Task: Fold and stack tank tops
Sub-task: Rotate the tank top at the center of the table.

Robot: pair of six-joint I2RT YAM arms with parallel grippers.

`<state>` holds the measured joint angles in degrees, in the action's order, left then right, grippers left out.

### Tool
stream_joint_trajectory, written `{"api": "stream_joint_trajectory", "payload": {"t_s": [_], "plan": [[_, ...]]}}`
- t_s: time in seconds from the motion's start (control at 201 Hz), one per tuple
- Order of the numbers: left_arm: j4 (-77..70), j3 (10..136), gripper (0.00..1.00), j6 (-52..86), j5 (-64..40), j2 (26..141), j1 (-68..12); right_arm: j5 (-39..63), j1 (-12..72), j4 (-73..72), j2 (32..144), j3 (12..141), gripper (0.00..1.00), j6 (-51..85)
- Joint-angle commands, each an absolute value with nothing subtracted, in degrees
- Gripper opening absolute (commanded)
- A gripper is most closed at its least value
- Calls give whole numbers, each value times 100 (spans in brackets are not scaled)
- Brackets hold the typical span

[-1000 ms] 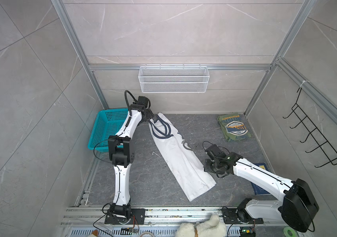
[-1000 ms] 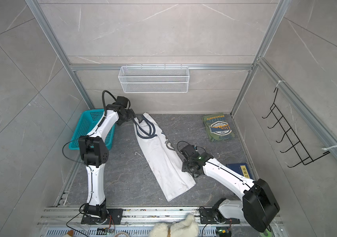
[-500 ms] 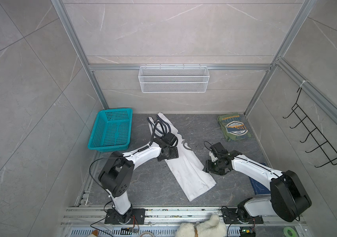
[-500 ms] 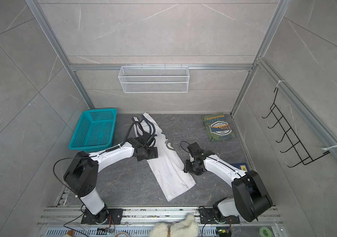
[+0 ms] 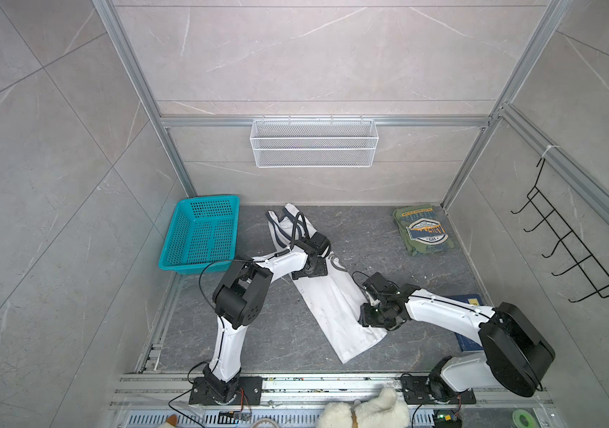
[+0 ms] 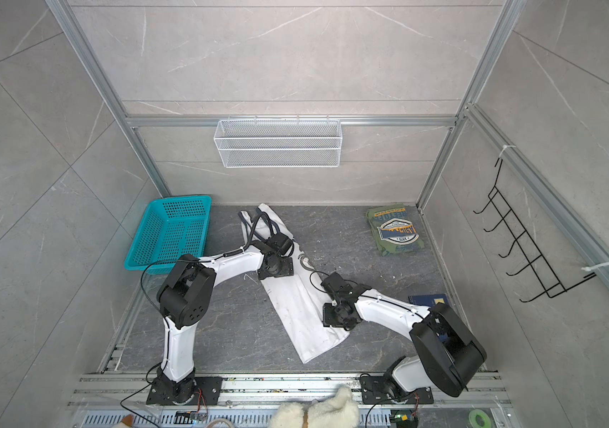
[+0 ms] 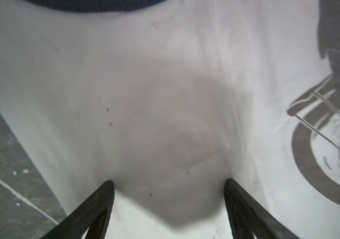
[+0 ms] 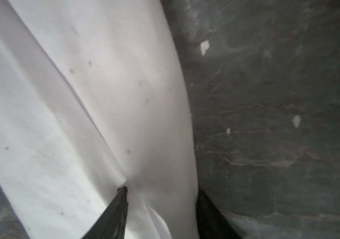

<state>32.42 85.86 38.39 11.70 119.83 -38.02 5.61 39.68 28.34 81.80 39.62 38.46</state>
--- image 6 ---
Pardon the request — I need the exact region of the white tank top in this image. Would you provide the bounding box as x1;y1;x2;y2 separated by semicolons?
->
238;202;351;365

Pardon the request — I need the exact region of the green tank top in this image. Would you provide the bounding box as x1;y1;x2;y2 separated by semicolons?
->
366;204;425;256

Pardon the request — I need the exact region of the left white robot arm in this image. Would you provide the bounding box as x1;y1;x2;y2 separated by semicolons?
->
147;233;295;405

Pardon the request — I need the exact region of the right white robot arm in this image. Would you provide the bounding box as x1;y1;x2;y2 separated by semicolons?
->
321;273;487;404

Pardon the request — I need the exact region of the blue book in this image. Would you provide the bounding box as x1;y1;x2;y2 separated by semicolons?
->
408;294;450;308

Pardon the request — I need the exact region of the white plush toy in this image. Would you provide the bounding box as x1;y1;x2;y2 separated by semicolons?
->
269;386;360;428

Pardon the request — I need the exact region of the teal plastic basket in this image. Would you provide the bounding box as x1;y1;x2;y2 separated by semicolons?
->
124;195;212;276

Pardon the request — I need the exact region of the green tape roll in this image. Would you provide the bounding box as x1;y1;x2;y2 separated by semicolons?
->
468;409;493;428

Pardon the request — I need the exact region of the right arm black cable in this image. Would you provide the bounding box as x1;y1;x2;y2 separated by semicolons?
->
308;269;332;295

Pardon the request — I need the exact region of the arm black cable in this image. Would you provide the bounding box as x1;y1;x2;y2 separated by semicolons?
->
242;209;281;253
308;269;332;295

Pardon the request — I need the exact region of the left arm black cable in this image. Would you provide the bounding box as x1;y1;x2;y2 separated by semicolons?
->
242;209;281;253

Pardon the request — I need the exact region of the black wire hook rack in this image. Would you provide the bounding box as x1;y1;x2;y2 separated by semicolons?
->
473;159;597;303

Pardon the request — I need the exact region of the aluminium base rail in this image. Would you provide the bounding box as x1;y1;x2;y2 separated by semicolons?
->
64;372;520;427

